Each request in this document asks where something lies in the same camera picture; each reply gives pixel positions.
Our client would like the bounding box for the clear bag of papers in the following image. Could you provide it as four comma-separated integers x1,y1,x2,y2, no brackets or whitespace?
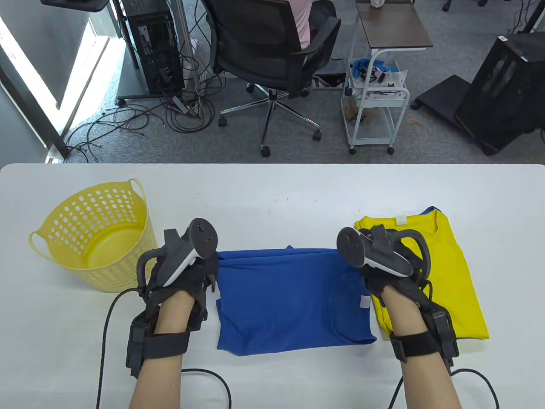
366,68,408,101

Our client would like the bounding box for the white rolling utility cart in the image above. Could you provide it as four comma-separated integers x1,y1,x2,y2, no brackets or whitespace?
341,48,411,156

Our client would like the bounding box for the black wheeled platform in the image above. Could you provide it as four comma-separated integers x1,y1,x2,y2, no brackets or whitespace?
411,75,473,128

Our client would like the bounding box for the black floor box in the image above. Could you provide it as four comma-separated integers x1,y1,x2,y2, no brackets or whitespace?
314,72,346,90

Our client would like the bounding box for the tangle of black floor cables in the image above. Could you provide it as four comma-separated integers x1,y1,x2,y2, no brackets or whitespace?
64,0,228,164

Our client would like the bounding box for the black window frame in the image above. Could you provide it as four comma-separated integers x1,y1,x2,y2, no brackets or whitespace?
0,55,71,159

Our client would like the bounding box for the black wrist camera strap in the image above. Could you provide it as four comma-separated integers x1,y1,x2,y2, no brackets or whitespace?
390,309,460,372
126,311,192,378

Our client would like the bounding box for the black computer tower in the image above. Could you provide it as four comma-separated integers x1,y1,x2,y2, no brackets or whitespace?
123,0,186,95

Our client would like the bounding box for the black stand pole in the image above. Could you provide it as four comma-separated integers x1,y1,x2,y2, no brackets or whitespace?
509,0,545,35

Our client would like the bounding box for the black desk top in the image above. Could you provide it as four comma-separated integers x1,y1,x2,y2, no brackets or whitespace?
40,0,112,12

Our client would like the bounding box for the brown bag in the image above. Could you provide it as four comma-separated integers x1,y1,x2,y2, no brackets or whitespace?
343,96,367,126

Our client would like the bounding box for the blue cloth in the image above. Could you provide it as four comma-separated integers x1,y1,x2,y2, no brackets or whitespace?
351,59,399,79

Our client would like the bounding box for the black chair base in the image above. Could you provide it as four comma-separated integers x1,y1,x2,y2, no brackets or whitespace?
442,0,489,12

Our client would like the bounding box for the brown top side table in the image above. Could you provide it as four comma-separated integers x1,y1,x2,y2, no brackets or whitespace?
349,0,434,54

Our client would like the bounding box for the person's left forearm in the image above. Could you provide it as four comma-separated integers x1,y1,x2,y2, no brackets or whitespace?
129,292,197,409

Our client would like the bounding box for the grey handheld controller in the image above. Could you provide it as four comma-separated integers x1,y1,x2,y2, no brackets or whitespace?
136,218,219,299
336,226,430,291

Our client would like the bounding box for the person's right forearm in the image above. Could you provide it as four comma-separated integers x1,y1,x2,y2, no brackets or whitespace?
380,285,463,409

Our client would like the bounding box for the person's right hand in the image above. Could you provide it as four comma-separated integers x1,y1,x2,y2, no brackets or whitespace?
361,246,436,314

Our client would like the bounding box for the yellow perforated laundry basket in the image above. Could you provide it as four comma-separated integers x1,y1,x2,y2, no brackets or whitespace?
29,178,159,293

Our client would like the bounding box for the black computer case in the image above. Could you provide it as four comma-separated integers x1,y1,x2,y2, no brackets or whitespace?
455,32,545,156

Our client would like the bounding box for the yellow t-shirt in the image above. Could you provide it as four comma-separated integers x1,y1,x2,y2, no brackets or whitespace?
355,212,490,341

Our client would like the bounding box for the person's left hand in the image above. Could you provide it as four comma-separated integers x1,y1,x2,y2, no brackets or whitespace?
145,255,220,331

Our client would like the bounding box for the black mesh office chair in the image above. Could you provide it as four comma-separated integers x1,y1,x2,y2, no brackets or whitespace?
200,0,342,157

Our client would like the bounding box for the grey rolling desk base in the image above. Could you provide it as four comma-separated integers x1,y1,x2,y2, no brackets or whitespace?
116,43,188,107

